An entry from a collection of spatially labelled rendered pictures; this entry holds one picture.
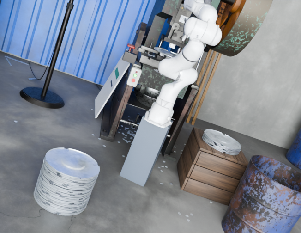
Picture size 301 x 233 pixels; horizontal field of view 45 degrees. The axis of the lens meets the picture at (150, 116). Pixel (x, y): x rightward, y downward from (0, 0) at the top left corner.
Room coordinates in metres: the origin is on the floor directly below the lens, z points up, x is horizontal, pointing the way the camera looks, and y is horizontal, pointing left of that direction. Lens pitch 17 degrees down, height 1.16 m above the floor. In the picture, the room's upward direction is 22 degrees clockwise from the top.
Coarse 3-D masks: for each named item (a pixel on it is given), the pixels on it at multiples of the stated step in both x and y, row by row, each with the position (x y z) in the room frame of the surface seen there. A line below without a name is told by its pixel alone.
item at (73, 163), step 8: (48, 152) 1.72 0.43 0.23; (56, 152) 1.76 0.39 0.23; (64, 152) 1.79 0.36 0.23; (72, 152) 1.83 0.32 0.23; (80, 152) 1.86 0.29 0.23; (56, 160) 1.67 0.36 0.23; (64, 160) 1.69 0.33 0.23; (72, 160) 1.73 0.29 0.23; (80, 160) 1.76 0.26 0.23; (88, 160) 1.81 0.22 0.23; (56, 168) 1.60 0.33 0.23; (64, 168) 1.63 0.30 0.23; (72, 168) 1.66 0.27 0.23; (80, 168) 1.69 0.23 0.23; (88, 168) 1.72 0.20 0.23; (96, 168) 1.76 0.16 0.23; (72, 176) 1.58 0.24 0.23; (88, 176) 1.65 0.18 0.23
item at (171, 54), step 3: (156, 48) 2.94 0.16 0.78; (159, 48) 3.01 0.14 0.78; (159, 51) 2.81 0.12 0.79; (162, 51) 2.90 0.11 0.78; (165, 51) 2.93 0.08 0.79; (165, 54) 2.78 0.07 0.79; (168, 54) 2.86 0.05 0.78; (171, 54) 2.91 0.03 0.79; (174, 54) 2.97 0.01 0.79; (177, 54) 3.06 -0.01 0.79; (171, 57) 2.77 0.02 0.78
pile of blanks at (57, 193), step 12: (48, 168) 1.60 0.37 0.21; (48, 180) 1.60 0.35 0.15; (60, 180) 1.58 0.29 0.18; (72, 180) 1.58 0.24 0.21; (84, 180) 1.62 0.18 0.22; (36, 192) 1.63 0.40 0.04; (48, 192) 1.58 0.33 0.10; (60, 192) 1.57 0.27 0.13; (72, 192) 1.59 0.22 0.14; (84, 192) 1.64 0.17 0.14; (48, 204) 1.58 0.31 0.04; (60, 204) 1.59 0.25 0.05; (72, 204) 1.61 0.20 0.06; (84, 204) 1.67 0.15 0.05
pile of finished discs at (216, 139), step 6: (204, 132) 2.58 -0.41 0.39; (210, 132) 2.63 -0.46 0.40; (216, 132) 2.69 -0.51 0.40; (204, 138) 2.53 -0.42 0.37; (210, 138) 2.48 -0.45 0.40; (216, 138) 2.54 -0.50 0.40; (222, 138) 2.58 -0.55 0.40; (228, 138) 2.66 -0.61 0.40; (210, 144) 2.46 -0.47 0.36; (216, 144) 2.49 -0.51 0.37; (222, 144) 2.46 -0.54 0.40; (228, 144) 2.52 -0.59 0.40; (234, 144) 2.57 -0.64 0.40; (222, 150) 2.43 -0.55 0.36; (228, 150) 2.44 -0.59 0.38; (234, 150) 2.46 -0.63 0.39; (240, 150) 2.53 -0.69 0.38
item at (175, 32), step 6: (180, 6) 2.95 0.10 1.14; (180, 12) 2.95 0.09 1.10; (186, 12) 2.96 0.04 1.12; (180, 18) 2.95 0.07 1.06; (186, 18) 2.96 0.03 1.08; (174, 24) 2.94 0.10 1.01; (180, 24) 2.96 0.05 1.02; (168, 30) 3.02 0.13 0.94; (174, 30) 2.92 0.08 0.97; (180, 30) 2.96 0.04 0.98; (168, 36) 2.95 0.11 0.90; (174, 36) 2.92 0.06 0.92; (180, 36) 2.93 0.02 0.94; (180, 42) 2.94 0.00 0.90
